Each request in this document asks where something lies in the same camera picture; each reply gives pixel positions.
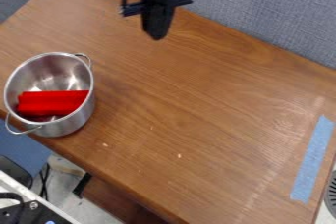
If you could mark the stainless steel pot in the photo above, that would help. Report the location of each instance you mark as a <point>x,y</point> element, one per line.
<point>50,71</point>

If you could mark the red block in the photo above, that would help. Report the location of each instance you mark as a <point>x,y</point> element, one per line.
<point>50,103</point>

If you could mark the blue tape strip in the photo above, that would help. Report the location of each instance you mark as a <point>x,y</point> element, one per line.
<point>310,166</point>

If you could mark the black table leg bracket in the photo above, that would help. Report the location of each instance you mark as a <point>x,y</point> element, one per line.
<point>79,188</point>

